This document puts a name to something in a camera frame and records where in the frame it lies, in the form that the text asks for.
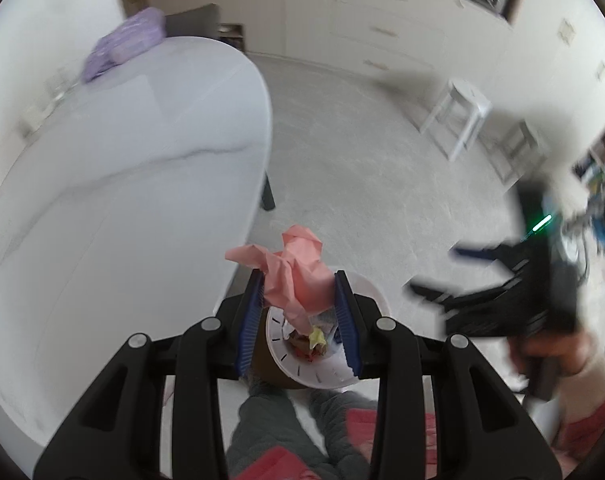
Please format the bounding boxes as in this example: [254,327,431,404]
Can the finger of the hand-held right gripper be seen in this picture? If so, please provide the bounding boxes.
[405,279,524,336]
[450,241,523,269]

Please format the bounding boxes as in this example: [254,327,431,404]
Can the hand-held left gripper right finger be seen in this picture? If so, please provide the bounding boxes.
[333,269,563,480]

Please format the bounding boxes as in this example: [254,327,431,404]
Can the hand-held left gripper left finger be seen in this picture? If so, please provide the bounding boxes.
[32,269,268,480]

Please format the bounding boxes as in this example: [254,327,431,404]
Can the white slotted trash bin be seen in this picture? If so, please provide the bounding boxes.
[247,266,391,392]

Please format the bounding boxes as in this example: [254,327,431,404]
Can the pink paper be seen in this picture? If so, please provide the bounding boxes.
[225,225,336,331]

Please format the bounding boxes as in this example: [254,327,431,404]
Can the person's right forearm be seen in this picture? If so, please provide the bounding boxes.
[553,340,605,463]

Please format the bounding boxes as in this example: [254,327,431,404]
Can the person's right hand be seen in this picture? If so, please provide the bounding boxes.
[507,331,592,386]

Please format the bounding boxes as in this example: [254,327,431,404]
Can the person's grey trousers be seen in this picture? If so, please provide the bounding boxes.
[225,375,378,480]

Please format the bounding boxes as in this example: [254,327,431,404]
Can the person's red jacket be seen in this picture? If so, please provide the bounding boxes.
[232,407,439,480]

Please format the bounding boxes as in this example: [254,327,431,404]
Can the pile of colourful clutter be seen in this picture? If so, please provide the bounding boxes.
[570,125,605,281]

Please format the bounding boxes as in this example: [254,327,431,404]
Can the white stool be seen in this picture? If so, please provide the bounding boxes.
[493,120,544,184]
[421,78,493,162]

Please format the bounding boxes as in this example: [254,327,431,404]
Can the black table leg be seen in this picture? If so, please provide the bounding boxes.
[259,172,276,212]

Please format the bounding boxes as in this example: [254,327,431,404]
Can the beige drawer cabinet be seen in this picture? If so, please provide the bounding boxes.
[147,0,514,78]

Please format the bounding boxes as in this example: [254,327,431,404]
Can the wide clear glass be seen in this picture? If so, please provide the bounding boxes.
[46,67,79,104]

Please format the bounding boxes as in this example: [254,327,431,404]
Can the purple bag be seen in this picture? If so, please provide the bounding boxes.
[80,7,166,83]

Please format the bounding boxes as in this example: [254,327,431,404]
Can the dark chair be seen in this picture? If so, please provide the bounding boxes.
[165,4,222,41]

